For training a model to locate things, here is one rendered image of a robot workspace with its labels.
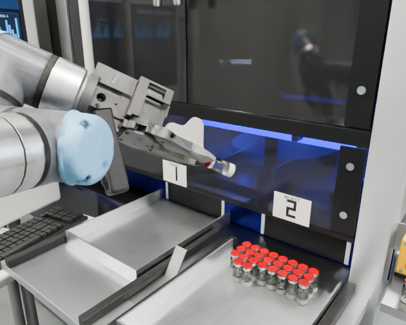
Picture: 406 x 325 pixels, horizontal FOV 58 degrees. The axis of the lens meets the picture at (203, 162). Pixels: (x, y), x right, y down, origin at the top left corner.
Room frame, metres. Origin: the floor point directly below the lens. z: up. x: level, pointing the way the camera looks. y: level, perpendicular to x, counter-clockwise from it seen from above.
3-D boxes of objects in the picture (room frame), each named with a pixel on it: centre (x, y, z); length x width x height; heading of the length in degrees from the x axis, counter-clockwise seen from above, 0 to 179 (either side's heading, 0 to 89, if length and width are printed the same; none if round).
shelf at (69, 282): (0.69, 0.04, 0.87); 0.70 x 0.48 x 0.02; 51
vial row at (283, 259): (0.67, -0.16, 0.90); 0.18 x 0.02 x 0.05; 51
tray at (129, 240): (0.85, 0.13, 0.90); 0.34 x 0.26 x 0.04; 141
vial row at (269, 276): (0.63, -0.13, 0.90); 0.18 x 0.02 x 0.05; 51
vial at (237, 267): (0.65, -0.07, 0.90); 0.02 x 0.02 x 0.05
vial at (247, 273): (0.63, -0.09, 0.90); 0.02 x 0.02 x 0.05
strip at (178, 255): (0.63, 0.09, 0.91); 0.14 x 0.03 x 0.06; 141
